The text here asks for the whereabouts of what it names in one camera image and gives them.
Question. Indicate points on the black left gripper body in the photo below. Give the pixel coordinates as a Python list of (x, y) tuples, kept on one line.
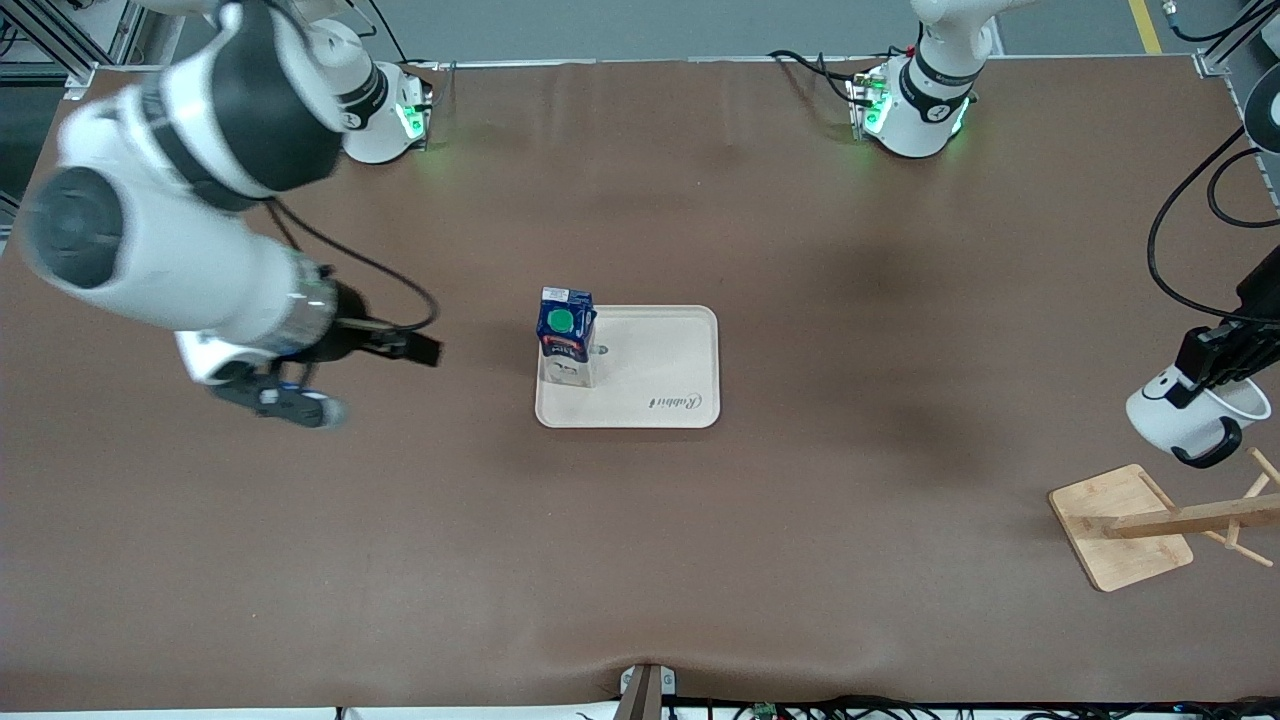
[(1258, 296)]

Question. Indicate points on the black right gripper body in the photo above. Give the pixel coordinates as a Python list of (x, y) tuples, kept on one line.
[(349, 328)]

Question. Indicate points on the blue milk carton green cap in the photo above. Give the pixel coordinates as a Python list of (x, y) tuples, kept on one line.
[(565, 350)]

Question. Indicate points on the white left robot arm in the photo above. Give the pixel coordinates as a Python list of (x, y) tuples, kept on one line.
[(925, 120)]

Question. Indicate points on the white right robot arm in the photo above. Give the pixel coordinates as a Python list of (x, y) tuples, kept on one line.
[(180, 270)]

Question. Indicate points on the cream tray with bear print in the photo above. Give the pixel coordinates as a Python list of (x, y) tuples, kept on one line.
[(660, 370)]

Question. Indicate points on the wooden mug rack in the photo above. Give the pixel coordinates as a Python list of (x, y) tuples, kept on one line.
[(1110, 540)]

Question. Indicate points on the aluminium frame profile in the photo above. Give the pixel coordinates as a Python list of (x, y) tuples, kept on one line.
[(40, 40), (1215, 62)]

